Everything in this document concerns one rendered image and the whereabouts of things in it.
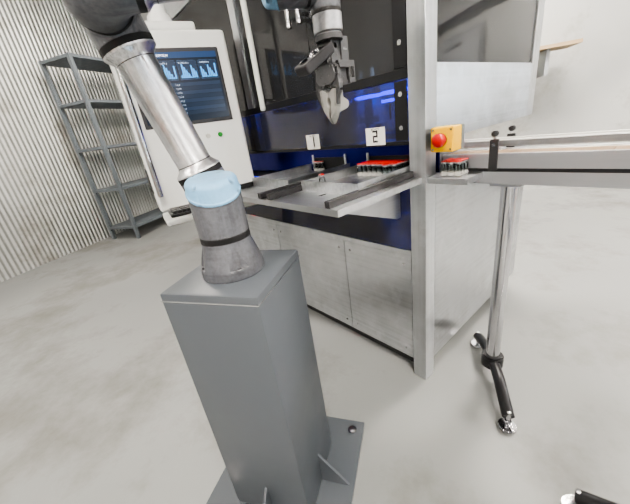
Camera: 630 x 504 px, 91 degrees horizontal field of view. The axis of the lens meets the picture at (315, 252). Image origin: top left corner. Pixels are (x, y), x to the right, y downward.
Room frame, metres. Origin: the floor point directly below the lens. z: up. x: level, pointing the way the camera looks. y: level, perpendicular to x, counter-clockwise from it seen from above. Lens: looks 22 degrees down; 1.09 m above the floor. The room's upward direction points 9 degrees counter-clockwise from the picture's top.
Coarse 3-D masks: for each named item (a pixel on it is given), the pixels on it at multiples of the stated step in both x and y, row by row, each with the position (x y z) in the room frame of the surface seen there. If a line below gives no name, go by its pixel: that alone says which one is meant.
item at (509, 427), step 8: (480, 336) 1.11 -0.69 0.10; (472, 344) 1.17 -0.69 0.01; (480, 344) 1.06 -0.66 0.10; (488, 360) 0.93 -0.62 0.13; (496, 360) 0.92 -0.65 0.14; (488, 368) 0.93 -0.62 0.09; (496, 368) 0.89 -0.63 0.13; (496, 376) 0.86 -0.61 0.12; (496, 384) 0.84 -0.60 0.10; (504, 384) 0.83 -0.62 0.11; (496, 392) 0.82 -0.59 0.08; (504, 392) 0.81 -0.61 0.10; (504, 400) 0.78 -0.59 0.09; (504, 408) 0.76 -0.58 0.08; (512, 408) 0.76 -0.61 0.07; (504, 416) 0.75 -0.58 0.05; (512, 416) 0.74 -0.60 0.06; (504, 424) 0.75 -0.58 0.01; (512, 424) 0.74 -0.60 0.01; (504, 432) 0.73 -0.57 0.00; (512, 432) 0.72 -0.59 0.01
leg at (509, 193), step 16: (512, 192) 0.93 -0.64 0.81; (512, 208) 0.93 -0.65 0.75; (512, 224) 0.93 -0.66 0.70; (496, 240) 0.96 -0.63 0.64; (512, 240) 0.94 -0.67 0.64; (496, 256) 0.95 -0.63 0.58; (496, 272) 0.95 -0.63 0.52; (496, 288) 0.94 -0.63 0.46; (496, 304) 0.94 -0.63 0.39; (496, 320) 0.94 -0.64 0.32; (496, 336) 0.93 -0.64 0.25; (496, 352) 0.93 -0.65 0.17
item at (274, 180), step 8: (296, 168) 1.51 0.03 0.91; (304, 168) 1.54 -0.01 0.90; (336, 168) 1.32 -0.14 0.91; (264, 176) 1.40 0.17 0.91; (272, 176) 1.43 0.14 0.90; (280, 176) 1.45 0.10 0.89; (288, 176) 1.48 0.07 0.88; (296, 176) 1.45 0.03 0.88; (304, 176) 1.21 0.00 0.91; (312, 176) 1.24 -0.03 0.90; (256, 184) 1.34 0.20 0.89; (264, 184) 1.29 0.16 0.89; (272, 184) 1.25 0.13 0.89; (280, 184) 1.20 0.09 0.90
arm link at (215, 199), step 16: (208, 176) 0.71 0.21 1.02; (224, 176) 0.69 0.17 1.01; (192, 192) 0.65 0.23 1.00; (208, 192) 0.65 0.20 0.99; (224, 192) 0.66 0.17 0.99; (240, 192) 0.70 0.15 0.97; (192, 208) 0.66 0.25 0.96; (208, 208) 0.64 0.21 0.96; (224, 208) 0.65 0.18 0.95; (240, 208) 0.68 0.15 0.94; (208, 224) 0.65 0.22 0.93; (224, 224) 0.65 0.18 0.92; (240, 224) 0.67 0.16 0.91; (208, 240) 0.65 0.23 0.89
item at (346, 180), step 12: (348, 168) 1.25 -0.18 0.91; (408, 168) 1.06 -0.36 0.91; (312, 180) 1.12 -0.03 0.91; (336, 180) 1.19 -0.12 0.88; (348, 180) 1.15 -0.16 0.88; (360, 180) 1.11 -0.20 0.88; (372, 180) 0.94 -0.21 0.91; (324, 192) 1.01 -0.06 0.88; (336, 192) 0.96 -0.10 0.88; (348, 192) 0.92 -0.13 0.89
